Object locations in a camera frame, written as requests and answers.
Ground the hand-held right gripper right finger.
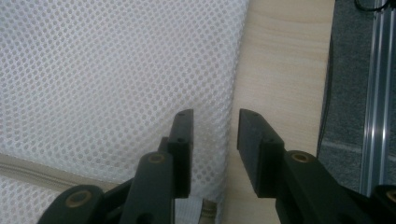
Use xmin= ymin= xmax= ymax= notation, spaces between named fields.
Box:
xmin=236 ymin=108 xmax=286 ymax=199

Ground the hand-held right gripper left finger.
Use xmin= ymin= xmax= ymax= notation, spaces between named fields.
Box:
xmin=167 ymin=108 xmax=195 ymax=200

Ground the white mesh laundry bag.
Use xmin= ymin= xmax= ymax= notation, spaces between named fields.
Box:
xmin=0 ymin=0 xmax=250 ymax=224

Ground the aluminium floor rail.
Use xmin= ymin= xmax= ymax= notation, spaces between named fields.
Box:
xmin=359 ymin=0 xmax=396 ymax=198

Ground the black cable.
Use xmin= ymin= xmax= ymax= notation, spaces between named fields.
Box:
xmin=354 ymin=0 xmax=396 ymax=13

